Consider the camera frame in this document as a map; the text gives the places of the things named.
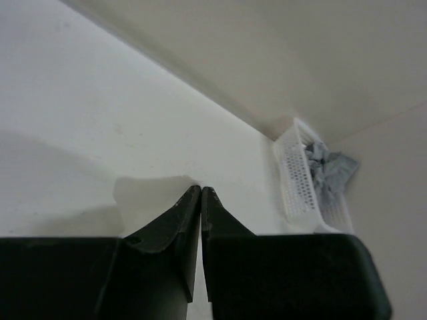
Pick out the grey crumpled tank top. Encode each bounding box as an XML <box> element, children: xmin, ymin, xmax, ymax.
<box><xmin>304</xmin><ymin>142</ymin><xmax>360</xmax><ymax>209</ymax></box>

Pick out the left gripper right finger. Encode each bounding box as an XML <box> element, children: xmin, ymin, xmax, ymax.
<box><xmin>201</xmin><ymin>187</ymin><xmax>392</xmax><ymax>319</ymax></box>

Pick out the white plastic basket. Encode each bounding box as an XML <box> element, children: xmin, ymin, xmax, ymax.
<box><xmin>274</xmin><ymin>118</ymin><xmax>354</xmax><ymax>234</ymax></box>

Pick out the white tank top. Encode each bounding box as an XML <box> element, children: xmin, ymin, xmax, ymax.
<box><xmin>113</xmin><ymin>175</ymin><xmax>199</xmax><ymax>237</ymax></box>

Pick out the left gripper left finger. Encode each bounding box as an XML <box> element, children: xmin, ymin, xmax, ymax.
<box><xmin>1</xmin><ymin>185</ymin><xmax>200</xmax><ymax>319</ymax></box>

